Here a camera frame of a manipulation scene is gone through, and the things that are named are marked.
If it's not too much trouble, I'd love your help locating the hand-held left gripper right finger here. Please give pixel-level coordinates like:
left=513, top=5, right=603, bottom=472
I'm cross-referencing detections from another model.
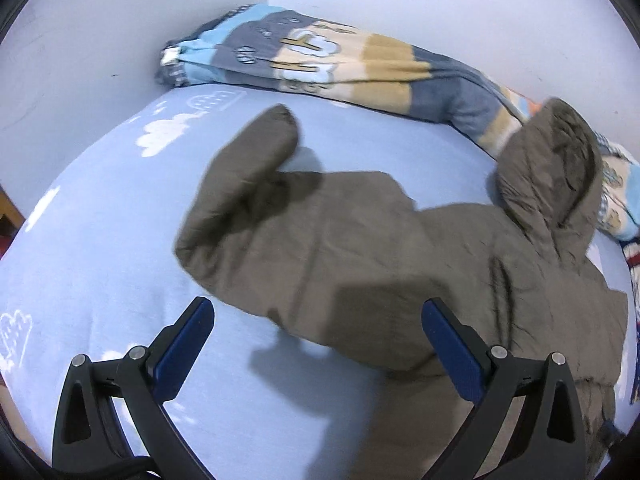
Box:
left=421, top=298, right=589, bottom=480

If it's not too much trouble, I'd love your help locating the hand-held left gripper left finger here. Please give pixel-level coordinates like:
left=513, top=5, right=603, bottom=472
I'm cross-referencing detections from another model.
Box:
left=52, top=296, right=215, bottom=480

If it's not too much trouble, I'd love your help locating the olive brown padded jacket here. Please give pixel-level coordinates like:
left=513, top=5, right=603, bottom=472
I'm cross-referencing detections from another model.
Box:
left=174, top=97, right=630, bottom=480

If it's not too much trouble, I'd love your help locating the light blue cloud-print bedsheet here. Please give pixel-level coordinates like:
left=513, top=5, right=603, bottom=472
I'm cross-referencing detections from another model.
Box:
left=0, top=85, right=640, bottom=480

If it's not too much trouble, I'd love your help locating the striped and starry pillow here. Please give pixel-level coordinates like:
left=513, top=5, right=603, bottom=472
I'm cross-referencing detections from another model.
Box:
left=620, top=237, right=640, bottom=321

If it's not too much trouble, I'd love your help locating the patchwork printed blanket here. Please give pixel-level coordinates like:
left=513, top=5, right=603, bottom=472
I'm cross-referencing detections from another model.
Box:
left=155, top=4, right=640, bottom=241

